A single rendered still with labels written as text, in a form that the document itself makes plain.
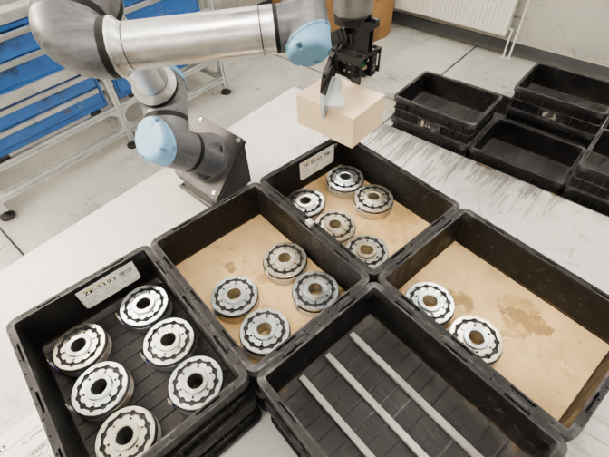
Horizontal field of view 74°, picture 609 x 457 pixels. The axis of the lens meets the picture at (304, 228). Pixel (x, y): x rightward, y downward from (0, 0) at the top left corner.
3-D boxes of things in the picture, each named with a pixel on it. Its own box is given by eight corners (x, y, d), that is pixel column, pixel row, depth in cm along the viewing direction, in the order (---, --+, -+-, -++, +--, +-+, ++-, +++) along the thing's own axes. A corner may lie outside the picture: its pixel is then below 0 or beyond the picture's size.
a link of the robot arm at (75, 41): (11, 69, 60) (336, 32, 60) (10, 3, 62) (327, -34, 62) (59, 103, 72) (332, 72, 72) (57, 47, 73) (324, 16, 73)
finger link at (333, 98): (333, 125, 84) (350, 81, 81) (311, 115, 87) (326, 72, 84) (340, 126, 87) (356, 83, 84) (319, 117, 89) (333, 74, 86)
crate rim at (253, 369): (150, 248, 91) (147, 242, 89) (257, 187, 103) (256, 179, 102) (254, 382, 70) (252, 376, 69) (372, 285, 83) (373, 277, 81)
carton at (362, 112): (297, 122, 97) (295, 94, 92) (328, 101, 103) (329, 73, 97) (352, 148, 90) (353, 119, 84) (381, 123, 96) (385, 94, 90)
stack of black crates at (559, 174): (450, 201, 203) (468, 147, 177) (477, 170, 217) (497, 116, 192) (531, 240, 185) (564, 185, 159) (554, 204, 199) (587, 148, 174)
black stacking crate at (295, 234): (164, 273, 98) (149, 243, 90) (262, 213, 110) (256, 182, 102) (260, 399, 78) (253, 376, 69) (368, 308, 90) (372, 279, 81)
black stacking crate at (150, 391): (37, 351, 86) (5, 325, 78) (162, 274, 98) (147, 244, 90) (112, 525, 66) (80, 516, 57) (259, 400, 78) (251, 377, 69)
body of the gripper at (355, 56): (358, 89, 82) (362, 27, 73) (324, 75, 85) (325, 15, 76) (379, 73, 85) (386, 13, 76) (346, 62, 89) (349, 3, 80)
